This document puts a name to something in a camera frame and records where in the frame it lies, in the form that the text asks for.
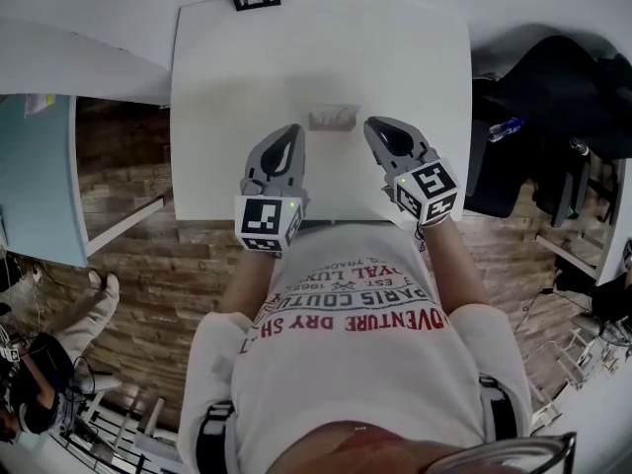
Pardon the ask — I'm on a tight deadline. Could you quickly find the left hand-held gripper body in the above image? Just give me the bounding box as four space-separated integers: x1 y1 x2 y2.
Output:
234 175 311 255

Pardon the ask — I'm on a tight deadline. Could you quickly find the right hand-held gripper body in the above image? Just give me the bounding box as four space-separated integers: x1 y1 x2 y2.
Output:
380 148 459 227

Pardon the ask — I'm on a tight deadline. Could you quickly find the white printed table card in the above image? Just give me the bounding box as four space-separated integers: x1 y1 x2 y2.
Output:
309 103 360 125

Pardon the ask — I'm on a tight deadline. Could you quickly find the person's left forearm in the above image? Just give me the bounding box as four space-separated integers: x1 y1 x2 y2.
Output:
216 248 288 326

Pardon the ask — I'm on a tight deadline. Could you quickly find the person's right forearm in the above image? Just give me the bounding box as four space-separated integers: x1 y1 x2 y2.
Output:
421 218 491 316

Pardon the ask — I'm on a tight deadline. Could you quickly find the blue plastic bottle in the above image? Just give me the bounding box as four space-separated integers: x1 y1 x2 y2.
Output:
488 117 525 143

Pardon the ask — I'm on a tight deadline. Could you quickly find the black mesh office chair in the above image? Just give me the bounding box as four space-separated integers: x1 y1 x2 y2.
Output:
466 35 613 219
535 54 632 229

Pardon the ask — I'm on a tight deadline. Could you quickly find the white printed t-shirt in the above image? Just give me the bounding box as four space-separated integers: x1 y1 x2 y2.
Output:
177 222 534 474

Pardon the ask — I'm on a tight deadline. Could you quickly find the light blue desk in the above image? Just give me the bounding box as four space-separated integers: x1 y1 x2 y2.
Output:
0 94 167 269

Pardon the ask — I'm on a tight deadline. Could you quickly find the person's face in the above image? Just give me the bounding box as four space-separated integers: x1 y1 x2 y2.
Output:
290 420 475 474

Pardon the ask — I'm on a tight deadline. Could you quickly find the thin wrist bracelet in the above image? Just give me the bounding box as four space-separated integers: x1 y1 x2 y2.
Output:
416 213 456 255

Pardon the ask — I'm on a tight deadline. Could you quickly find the black shoulder strap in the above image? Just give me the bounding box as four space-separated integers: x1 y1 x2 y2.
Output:
196 400 236 474
477 372 526 439

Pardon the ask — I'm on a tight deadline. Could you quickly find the white metal frame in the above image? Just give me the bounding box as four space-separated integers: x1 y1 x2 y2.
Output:
532 327 621 432
73 391 175 464

